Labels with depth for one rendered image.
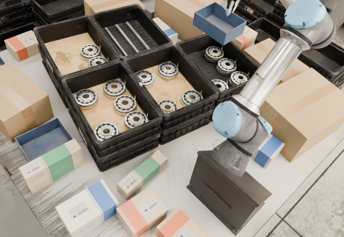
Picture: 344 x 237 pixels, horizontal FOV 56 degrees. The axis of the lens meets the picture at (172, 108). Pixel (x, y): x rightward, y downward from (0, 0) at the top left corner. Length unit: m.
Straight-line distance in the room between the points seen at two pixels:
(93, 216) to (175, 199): 0.35
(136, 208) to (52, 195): 0.36
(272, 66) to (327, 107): 0.64
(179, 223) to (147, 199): 0.15
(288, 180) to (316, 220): 0.86
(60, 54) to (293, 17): 1.16
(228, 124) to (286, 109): 0.54
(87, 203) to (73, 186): 0.17
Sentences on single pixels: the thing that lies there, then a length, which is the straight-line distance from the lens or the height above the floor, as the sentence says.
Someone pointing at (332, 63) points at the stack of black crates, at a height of 0.49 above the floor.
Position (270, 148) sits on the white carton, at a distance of 1.57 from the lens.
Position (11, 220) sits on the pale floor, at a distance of 2.24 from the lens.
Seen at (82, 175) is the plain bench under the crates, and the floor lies 0.70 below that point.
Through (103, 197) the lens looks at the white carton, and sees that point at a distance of 1.32.
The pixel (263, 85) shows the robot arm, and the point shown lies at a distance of 1.13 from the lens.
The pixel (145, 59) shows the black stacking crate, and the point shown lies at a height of 0.89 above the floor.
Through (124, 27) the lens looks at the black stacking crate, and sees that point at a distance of 1.96.
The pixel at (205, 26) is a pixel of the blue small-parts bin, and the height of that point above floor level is 1.10.
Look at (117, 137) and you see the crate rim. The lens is 1.29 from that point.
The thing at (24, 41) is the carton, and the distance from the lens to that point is 2.00.
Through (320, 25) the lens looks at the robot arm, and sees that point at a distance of 1.16.
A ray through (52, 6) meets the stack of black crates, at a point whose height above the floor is 0.49.
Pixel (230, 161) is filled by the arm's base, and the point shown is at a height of 0.97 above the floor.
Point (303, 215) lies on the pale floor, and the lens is 2.42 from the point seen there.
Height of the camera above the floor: 1.99
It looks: 49 degrees down
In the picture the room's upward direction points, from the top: 10 degrees clockwise
